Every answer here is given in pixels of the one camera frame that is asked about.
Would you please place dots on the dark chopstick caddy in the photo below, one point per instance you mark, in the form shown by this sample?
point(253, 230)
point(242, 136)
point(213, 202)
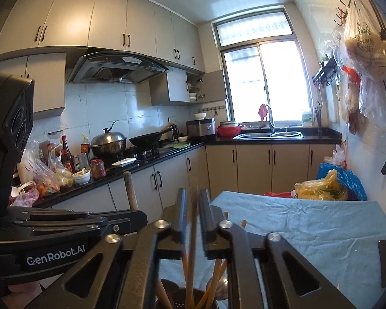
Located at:
point(319, 122)

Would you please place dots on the white rectangular tray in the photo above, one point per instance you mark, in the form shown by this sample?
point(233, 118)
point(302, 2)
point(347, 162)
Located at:
point(124, 162)

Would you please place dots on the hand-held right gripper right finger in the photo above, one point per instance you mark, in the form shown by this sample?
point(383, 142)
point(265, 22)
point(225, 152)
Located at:
point(206, 231)

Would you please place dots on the gas stove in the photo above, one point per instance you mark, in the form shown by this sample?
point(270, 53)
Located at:
point(144, 154)

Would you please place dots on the large clear printed plastic bag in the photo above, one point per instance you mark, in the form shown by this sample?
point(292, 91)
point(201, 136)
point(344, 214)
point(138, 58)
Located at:
point(366, 38)

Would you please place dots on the large metal spoon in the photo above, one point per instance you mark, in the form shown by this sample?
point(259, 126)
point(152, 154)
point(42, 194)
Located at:
point(223, 288)

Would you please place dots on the white plastic bag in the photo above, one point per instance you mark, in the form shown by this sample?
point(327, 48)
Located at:
point(336, 157)

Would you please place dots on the range hood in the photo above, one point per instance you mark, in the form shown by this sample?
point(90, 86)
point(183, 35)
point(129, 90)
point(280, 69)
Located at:
point(115, 67)

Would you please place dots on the red plastic bag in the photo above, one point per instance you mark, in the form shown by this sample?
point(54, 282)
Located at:
point(280, 194)

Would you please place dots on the steel kitchen sink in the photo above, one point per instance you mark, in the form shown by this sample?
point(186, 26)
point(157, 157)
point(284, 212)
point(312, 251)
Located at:
point(268, 134)

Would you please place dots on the red rag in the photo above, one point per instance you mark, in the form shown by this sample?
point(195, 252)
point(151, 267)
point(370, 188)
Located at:
point(262, 112)

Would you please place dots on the red plastic basin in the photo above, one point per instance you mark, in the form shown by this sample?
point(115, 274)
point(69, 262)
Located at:
point(229, 131)

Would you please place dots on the beige base cabinets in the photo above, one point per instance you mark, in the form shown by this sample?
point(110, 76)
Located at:
point(254, 167)

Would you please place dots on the bundle of plastic bags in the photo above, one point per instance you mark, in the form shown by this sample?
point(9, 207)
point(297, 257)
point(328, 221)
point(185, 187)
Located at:
point(357, 103)

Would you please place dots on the beige wall cabinets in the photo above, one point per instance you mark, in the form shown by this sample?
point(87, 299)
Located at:
point(109, 19)

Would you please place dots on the dark sauce bottle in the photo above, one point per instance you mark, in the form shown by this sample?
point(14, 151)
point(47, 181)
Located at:
point(67, 157)

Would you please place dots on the white bowl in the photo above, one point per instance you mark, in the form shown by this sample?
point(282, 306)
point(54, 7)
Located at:
point(81, 177)

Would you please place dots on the steel pot with lid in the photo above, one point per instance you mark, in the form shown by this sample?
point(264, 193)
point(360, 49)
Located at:
point(108, 143)

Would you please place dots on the light blue table cloth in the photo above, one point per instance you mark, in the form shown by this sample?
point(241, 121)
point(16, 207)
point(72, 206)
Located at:
point(308, 231)

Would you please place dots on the metal sink faucet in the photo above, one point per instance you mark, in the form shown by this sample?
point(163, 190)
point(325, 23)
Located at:
point(270, 116)

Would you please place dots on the brown sauce bottle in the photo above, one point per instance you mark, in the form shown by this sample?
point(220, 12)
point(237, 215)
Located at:
point(84, 144)

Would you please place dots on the silver rice cooker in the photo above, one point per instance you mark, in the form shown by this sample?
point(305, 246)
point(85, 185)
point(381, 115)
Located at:
point(201, 130)

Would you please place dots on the dark perforated utensil holder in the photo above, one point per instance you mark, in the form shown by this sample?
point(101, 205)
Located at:
point(180, 302)

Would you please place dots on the black wok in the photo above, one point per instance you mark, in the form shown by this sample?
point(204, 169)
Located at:
point(144, 140)

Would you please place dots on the pile of wooden chopsticks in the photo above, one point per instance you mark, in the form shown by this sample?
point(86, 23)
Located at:
point(215, 280)

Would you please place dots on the red sauce jar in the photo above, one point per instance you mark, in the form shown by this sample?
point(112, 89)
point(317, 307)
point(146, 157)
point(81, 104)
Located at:
point(97, 170)

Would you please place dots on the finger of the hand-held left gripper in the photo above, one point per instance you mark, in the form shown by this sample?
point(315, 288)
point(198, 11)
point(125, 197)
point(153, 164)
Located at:
point(67, 226)
point(135, 219)

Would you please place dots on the black wall shelf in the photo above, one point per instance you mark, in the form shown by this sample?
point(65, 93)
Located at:
point(325, 70)

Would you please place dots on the open grey wall cabinet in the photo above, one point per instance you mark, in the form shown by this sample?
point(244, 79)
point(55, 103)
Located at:
point(167, 88)

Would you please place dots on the plastic bags of food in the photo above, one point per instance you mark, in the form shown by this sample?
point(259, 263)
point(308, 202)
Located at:
point(45, 170)

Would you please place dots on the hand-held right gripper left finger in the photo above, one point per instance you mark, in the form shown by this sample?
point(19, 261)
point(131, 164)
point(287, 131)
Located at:
point(181, 225)

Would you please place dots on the kitchen window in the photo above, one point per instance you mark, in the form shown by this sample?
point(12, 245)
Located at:
point(260, 77)

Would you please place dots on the blue plastic bag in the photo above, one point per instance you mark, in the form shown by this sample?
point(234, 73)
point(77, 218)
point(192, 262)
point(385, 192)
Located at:
point(353, 180)

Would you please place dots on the yellow plastic bag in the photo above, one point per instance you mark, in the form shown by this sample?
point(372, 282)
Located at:
point(318, 190)

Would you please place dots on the white green container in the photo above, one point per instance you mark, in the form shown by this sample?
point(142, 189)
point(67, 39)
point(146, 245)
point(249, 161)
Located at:
point(306, 119)

